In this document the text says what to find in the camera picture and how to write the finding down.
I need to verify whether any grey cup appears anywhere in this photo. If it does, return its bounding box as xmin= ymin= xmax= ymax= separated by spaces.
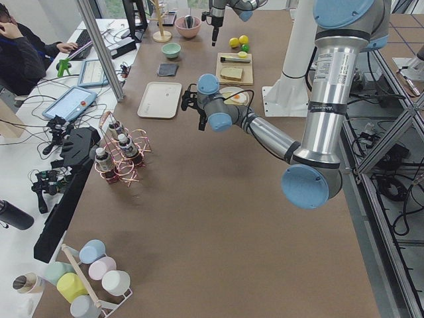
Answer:
xmin=70 ymin=295 xmax=101 ymax=318

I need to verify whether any cream serving tray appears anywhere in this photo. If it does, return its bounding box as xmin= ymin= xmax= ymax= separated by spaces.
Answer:
xmin=137 ymin=81 xmax=182 ymax=119

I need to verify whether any green cup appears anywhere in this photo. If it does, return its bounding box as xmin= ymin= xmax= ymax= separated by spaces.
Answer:
xmin=44 ymin=261 xmax=75 ymax=286

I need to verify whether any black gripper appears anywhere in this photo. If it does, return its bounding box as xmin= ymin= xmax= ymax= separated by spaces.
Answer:
xmin=181 ymin=83 xmax=206 ymax=131
xmin=201 ymin=9 xmax=224 ymax=46

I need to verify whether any fried egg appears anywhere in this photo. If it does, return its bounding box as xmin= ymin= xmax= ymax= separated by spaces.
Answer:
xmin=222 ymin=92 xmax=248 ymax=105

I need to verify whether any yellow cup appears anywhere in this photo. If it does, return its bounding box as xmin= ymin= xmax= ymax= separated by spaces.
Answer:
xmin=56 ymin=272 xmax=88 ymax=303

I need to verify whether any aluminium frame post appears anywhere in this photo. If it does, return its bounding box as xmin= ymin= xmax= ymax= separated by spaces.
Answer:
xmin=76 ymin=0 xmax=124 ymax=102

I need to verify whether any bread slice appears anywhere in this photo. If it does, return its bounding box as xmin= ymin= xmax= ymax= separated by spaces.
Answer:
xmin=219 ymin=78 xmax=242 ymax=84
xmin=220 ymin=67 xmax=243 ymax=80

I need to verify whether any green bowl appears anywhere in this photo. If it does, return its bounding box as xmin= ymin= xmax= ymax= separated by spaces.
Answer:
xmin=161 ymin=43 xmax=182 ymax=59

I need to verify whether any lemon half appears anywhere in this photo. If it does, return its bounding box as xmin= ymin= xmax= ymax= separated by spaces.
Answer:
xmin=237 ymin=51 xmax=248 ymax=59

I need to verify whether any wooden mug tree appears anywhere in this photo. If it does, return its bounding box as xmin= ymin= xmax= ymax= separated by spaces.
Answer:
xmin=150 ymin=0 xmax=172 ymax=43

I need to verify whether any blue cup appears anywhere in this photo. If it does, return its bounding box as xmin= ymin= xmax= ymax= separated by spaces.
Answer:
xmin=79 ymin=239 xmax=106 ymax=264

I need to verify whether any white cup rack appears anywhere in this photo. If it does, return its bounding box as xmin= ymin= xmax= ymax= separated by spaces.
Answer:
xmin=61 ymin=244 xmax=133 ymax=317

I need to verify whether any white plate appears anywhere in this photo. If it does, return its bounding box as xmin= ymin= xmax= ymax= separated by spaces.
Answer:
xmin=219 ymin=86 xmax=250 ymax=106

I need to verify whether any white cup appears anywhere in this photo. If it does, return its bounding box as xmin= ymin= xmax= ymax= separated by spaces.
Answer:
xmin=101 ymin=270 xmax=131 ymax=296

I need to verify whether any green lime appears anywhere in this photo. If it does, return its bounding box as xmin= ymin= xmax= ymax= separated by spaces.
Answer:
xmin=240 ymin=44 xmax=250 ymax=53

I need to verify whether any blue teach pendant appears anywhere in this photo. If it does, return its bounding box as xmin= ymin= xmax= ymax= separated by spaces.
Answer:
xmin=42 ymin=86 xmax=97 ymax=122
xmin=78 ymin=60 xmax=109 ymax=88

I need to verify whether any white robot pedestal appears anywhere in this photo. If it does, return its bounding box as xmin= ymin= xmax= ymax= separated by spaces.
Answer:
xmin=262 ymin=0 xmax=317 ymax=117

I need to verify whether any wooden cutting board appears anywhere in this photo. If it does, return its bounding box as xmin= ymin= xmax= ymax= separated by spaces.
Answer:
xmin=215 ymin=52 xmax=254 ymax=85

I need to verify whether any seated person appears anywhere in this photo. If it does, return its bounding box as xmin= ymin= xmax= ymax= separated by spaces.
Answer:
xmin=1 ymin=5 xmax=79 ymax=95

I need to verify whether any copper wire bottle rack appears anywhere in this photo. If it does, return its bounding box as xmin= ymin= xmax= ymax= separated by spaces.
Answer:
xmin=94 ymin=111 xmax=152 ymax=186

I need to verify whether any pink bowl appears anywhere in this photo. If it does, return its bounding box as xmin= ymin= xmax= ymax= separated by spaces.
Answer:
xmin=175 ymin=15 xmax=202 ymax=40

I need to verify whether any black keyboard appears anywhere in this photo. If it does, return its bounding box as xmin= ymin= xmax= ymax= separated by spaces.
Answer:
xmin=68 ymin=29 xmax=93 ymax=60

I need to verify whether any drink bottle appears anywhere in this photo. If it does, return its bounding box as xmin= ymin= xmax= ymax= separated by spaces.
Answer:
xmin=95 ymin=147 xmax=115 ymax=180
xmin=108 ymin=121 xmax=125 ymax=140
xmin=118 ymin=133 xmax=138 ymax=159

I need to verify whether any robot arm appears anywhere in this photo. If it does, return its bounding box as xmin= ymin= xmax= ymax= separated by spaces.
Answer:
xmin=201 ymin=0 xmax=267 ymax=46
xmin=182 ymin=1 xmax=391 ymax=209

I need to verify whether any black camera stand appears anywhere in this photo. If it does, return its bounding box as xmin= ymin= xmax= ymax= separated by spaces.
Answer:
xmin=33 ymin=127 xmax=101 ymax=263

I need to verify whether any steel scoop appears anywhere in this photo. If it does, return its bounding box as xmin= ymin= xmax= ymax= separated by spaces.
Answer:
xmin=184 ymin=15 xmax=195 ymax=29

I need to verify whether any grey folded cloth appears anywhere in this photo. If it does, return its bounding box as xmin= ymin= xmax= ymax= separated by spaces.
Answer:
xmin=157 ymin=63 xmax=179 ymax=77

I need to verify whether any black thermos bottle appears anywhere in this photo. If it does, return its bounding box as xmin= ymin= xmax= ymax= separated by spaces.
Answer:
xmin=1 ymin=200 xmax=34 ymax=230

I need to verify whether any pink cup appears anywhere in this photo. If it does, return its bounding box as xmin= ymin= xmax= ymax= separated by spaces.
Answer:
xmin=88 ymin=256 xmax=117 ymax=280

